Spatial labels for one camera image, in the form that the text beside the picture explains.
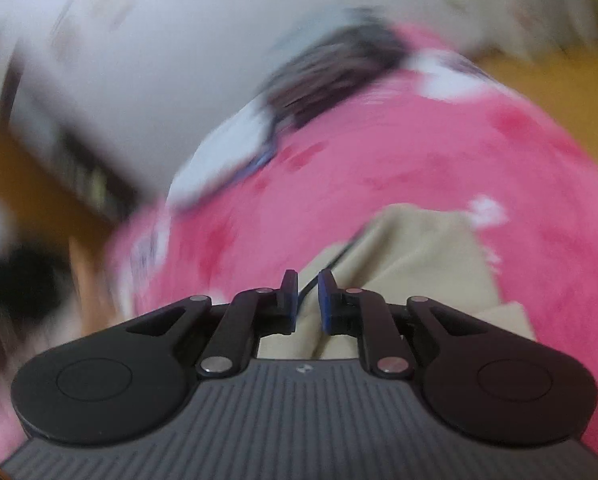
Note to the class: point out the pink floral blanket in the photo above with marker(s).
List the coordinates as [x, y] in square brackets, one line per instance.
[439, 135]

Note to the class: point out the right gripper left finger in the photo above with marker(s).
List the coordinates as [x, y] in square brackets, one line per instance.
[251, 315]

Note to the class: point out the folded grey brown blankets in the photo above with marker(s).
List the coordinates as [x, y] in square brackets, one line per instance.
[326, 59]

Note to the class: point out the beige zip hoodie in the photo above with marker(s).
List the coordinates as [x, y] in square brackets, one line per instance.
[405, 251]

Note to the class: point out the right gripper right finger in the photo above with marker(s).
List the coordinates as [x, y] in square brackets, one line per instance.
[365, 316]

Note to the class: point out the folded white towel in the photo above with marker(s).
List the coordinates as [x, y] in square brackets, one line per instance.
[240, 143]

